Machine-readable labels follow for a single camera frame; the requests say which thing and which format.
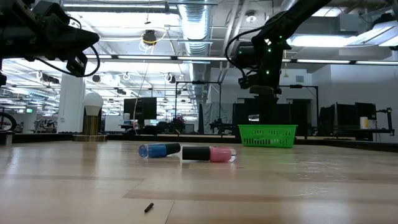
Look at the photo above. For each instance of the bright ceiling light panel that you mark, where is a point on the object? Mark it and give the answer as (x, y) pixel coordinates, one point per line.
(311, 40)

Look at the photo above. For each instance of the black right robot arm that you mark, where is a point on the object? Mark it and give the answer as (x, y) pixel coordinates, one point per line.
(295, 15)

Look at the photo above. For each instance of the black stand frame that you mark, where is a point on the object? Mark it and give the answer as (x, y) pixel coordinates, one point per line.
(297, 86)
(199, 82)

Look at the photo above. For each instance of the black room partition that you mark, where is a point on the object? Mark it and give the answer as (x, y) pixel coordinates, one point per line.
(292, 115)

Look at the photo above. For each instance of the white building column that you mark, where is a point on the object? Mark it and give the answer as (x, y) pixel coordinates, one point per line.
(71, 99)

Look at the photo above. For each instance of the black desk monitor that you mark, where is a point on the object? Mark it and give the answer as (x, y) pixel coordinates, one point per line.
(140, 109)

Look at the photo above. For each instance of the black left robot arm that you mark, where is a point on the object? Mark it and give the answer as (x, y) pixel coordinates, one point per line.
(12, 34)

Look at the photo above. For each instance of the black equipment stand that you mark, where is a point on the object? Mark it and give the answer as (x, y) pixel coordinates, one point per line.
(389, 121)

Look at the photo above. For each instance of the green plastic basket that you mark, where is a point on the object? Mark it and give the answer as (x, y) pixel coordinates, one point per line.
(267, 137)

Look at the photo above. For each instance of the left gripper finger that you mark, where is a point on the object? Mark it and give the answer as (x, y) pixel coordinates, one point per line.
(79, 30)
(81, 45)

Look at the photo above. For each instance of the small black screw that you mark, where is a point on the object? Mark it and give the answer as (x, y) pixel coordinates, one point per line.
(149, 208)

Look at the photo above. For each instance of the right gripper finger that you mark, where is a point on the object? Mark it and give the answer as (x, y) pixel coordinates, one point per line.
(273, 115)
(263, 115)

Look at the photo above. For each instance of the silver ceiling duct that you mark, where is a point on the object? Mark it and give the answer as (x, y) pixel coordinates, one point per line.
(194, 28)

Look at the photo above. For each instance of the black bicycle wheel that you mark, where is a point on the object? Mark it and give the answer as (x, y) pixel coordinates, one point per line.
(14, 122)

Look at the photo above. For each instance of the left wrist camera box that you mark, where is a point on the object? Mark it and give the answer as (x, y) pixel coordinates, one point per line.
(77, 65)

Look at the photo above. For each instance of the black aluminium table frame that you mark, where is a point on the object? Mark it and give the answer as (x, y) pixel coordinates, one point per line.
(46, 137)

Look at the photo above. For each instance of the brass lamp with white bulb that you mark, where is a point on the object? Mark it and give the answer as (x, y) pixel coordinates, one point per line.
(92, 104)

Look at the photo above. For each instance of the blue nail polish bottle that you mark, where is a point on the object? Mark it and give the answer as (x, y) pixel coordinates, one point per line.
(155, 151)

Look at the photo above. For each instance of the pink nail polish bottle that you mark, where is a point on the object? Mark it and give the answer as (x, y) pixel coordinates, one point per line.
(220, 154)

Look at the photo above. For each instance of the black monitor row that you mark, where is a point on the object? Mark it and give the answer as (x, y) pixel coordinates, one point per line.
(348, 115)

